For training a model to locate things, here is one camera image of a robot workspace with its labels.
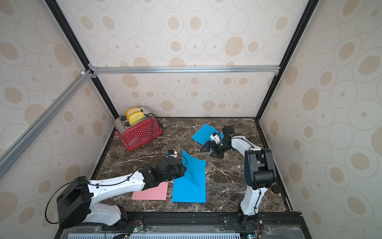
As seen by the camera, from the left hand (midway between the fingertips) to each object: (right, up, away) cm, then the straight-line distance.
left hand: (191, 170), depth 79 cm
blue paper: (0, -12, +7) cm, 14 cm away
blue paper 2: (+9, +18, +33) cm, 39 cm away
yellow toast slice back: (-39, +34, +18) cm, 55 cm away
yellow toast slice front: (-35, +30, +14) cm, 48 cm away
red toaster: (-36, +18, +14) cm, 43 cm away
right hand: (+8, +7, +12) cm, 16 cm away
